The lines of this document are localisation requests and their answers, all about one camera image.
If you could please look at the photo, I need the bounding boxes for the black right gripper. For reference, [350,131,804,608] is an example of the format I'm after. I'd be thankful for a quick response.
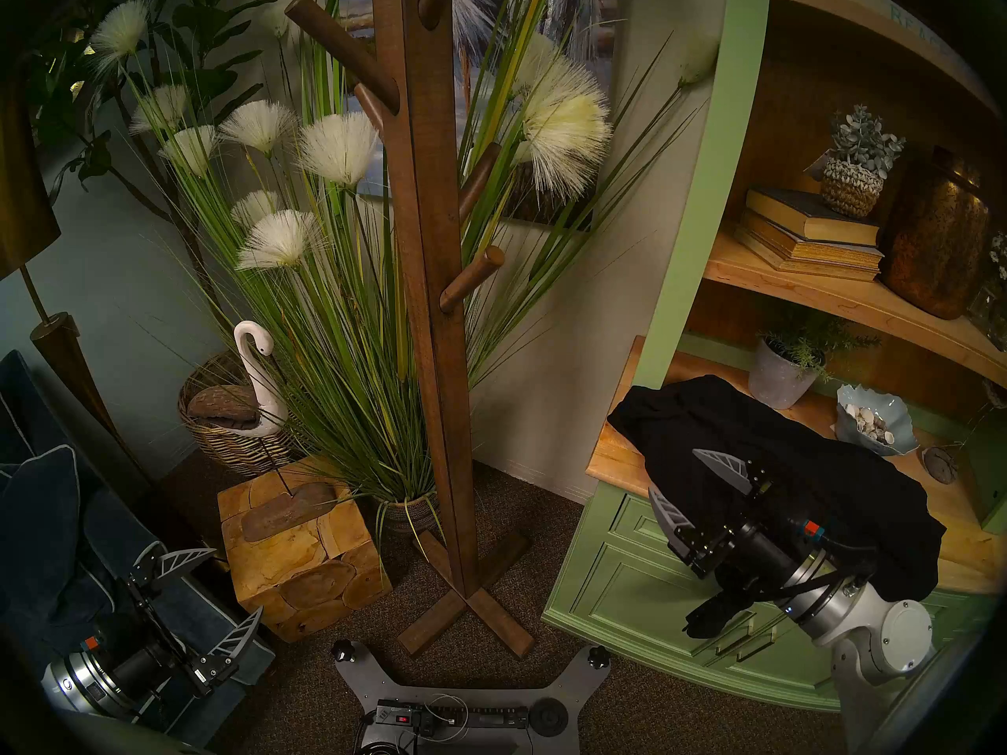
[649,448,819,598]

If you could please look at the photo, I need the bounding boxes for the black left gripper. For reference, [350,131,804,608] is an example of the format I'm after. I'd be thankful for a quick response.
[98,547,264,715]

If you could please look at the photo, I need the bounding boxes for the black jacket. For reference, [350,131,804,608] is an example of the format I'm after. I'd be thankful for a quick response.
[607,374,947,640]

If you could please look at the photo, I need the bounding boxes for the brown wooden coat rack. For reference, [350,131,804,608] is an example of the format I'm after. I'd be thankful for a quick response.
[285,0,536,658]

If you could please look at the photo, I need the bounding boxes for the green wooden shelf cabinet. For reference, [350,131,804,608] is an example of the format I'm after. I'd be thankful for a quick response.
[541,0,1007,715]

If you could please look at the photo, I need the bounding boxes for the wooden block stool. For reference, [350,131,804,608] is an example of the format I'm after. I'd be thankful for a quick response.
[217,456,393,644]

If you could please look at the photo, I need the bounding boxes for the dark blue armchair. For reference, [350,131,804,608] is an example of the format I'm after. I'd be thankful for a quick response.
[0,351,276,750]

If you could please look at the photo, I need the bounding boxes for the green plant in grey pot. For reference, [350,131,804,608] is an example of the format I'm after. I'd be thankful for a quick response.
[747,309,882,411]

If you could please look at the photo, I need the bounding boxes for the wicker basket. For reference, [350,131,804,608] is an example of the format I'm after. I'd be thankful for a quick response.
[178,351,304,479]

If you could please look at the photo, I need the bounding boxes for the dark blue piped cushion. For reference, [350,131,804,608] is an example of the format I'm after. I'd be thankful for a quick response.
[0,445,83,628]

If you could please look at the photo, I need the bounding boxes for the pale blue shell bowl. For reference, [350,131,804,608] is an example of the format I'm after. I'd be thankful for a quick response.
[834,384,920,457]

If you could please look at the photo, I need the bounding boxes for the woven plant pot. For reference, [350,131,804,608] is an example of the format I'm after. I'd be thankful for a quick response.
[378,490,441,536]

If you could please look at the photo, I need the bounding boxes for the white swan figurine on rod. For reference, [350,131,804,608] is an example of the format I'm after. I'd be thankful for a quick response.
[187,321,341,543]

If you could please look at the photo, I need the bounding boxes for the thick worn old book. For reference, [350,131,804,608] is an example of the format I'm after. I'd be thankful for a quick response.
[733,226,882,282]

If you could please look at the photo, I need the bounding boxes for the tall grass plant white puffs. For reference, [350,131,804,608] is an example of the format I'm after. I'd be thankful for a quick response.
[90,0,721,518]

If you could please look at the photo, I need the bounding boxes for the stack of old books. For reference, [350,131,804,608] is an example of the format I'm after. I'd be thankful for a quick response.
[740,211,884,268]

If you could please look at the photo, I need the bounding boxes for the black round base cap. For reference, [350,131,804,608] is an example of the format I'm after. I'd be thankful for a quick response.
[529,698,569,737]

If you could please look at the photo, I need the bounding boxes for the brass floor lamp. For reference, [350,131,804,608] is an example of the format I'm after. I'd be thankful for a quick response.
[0,77,150,479]

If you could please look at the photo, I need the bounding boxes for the black power strip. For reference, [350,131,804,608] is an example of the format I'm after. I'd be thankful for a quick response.
[376,700,529,731]

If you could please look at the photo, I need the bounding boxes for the dark cover old book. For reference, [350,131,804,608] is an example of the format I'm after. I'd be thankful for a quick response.
[745,187,880,247]

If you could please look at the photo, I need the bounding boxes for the brown glazed vase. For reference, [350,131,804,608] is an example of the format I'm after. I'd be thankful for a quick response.
[877,146,992,320]

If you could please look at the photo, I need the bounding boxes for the succulent in woven pot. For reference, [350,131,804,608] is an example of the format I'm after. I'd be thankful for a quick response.
[804,105,907,219]

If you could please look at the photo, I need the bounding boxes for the clear glass ornament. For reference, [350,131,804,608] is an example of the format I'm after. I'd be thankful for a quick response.
[966,234,1007,345]

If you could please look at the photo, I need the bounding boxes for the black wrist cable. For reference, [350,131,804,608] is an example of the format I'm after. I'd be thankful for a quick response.
[787,541,876,605]

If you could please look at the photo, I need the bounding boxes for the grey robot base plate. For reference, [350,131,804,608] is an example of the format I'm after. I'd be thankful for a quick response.
[330,639,613,755]

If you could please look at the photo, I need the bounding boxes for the bird canvas wall painting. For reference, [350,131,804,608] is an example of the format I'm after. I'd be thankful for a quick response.
[346,0,622,231]

